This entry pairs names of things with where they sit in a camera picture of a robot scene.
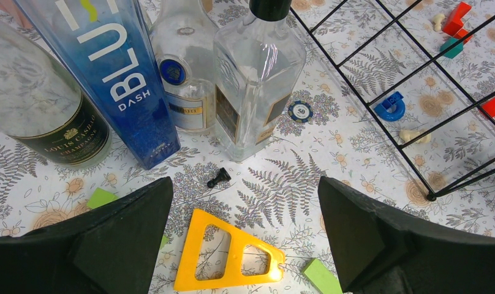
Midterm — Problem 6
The teal cube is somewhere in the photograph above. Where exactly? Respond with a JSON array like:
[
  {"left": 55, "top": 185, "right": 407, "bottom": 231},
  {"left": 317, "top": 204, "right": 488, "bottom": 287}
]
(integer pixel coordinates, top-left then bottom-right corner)
[{"left": 439, "top": 37, "right": 464, "bottom": 59}]

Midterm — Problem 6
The green block upper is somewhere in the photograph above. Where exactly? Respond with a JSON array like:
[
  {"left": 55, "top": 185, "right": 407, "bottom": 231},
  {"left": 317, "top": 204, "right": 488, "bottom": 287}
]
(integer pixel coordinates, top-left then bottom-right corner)
[{"left": 159, "top": 235, "right": 170, "bottom": 250}]

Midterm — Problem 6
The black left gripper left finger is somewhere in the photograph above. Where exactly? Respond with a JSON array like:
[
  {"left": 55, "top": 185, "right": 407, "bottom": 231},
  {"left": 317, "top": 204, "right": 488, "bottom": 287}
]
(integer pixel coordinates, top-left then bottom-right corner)
[{"left": 0, "top": 177, "right": 173, "bottom": 293}]

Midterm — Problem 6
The cream chess pawn far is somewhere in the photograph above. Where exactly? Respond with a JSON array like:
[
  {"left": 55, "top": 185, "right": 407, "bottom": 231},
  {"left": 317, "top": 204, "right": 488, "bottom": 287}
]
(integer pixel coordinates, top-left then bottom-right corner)
[{"left": 431, "top": 13, "right": 445, "bottom": 32}]

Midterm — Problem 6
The red arch block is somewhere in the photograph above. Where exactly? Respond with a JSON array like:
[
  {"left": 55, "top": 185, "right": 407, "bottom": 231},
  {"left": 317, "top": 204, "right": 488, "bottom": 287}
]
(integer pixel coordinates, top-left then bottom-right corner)
[{"left": 442, "top": 2, "right": 472, "bottom": 36}]

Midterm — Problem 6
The poker chip near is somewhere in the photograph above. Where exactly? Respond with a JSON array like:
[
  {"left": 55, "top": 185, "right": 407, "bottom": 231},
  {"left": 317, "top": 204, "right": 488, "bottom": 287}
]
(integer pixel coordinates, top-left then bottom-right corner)
[{"left": 287, "top": 100, "right": 314, "bottom": 123}]

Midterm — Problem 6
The blue arch toy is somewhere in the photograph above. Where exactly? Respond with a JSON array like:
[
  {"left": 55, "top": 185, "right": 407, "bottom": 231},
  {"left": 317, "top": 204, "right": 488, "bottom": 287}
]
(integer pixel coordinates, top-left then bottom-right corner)
[{"left": 374, "top": 91, "right": 406, "bottom": 122}]

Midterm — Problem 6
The clear bottle black label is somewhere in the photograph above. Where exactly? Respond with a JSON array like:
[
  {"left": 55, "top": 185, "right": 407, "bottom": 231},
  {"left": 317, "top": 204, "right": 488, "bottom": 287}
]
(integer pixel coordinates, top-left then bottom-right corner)
[{"left": 0, "top": 20, "right": 111, "bottom": 168}]

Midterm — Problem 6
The red cube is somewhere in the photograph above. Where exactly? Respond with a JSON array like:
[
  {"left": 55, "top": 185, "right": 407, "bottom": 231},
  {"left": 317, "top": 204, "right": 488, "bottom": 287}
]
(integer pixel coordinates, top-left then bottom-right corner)
[{"left": 453, "top": 28, "right": 472, "bottom": 45}]

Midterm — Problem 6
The blue square glass bottle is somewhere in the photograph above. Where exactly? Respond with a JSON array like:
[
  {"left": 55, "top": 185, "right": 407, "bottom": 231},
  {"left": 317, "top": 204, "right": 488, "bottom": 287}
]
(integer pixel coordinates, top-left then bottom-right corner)
[{"left": 17, "top": 0, "right": 180, "bottom": 170}]

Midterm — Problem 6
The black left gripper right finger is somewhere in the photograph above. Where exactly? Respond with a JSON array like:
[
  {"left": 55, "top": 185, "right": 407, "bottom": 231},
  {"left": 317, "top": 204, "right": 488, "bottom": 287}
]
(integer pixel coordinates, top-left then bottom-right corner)
[{"left": 318, "top": 176, "right": 495, "bottom": 293}]

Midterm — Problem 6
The green block middle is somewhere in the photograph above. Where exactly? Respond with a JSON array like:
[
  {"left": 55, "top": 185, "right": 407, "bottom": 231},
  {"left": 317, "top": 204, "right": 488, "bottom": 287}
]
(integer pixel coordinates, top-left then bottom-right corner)
[{"left": 87, "top": 188, "right": 119, "bottom": 209}]

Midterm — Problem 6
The brown chess pawn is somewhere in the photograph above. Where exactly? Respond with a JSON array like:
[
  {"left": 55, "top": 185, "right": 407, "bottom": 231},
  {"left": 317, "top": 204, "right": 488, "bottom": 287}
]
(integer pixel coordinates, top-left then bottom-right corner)
[{"left": 206, "top": 168, "right": 231, "bottom": 189}]

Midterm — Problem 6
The green flat block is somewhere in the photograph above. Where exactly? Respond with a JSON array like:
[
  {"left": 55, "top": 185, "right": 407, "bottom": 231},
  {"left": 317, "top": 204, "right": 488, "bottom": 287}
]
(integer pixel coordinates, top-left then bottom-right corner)
[{"left": 302, "top": 258, "right": 343, "bottom": 294}]

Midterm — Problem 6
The cream chess piece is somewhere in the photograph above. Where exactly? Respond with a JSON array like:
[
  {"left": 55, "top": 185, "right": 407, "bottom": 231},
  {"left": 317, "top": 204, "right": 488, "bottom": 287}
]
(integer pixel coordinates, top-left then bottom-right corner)
[{"left": 399, "top": 129, "right": 431, "bottom": 144}]

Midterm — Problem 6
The clear round bottle gold label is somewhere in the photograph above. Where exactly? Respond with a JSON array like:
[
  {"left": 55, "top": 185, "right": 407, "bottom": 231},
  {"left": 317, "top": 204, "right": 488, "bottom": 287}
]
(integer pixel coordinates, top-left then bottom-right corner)
[{"left": 149, "top": 0, "right": 218, "bottom": 134}]

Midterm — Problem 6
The black wire wine rack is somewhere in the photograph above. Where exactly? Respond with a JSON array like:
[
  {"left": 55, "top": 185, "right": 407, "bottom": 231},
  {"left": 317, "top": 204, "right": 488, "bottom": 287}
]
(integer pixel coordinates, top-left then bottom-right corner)
[{"left": 290, "top": 1, "right": 495, "bottom": 206}]

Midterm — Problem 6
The yellow triangle frame toy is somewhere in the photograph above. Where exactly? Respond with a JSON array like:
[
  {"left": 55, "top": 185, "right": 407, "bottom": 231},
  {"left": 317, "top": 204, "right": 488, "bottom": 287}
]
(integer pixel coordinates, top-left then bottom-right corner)
[{"left": 173, "top": 208, "right": 285, "bottom": 292}]

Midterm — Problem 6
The clear square bottle black cap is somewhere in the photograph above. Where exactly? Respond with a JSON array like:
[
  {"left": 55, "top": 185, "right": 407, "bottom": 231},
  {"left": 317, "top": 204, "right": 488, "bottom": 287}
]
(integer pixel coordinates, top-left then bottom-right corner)
[{"left": 213, "top": 1, "right": 306, "bottom": 162}]

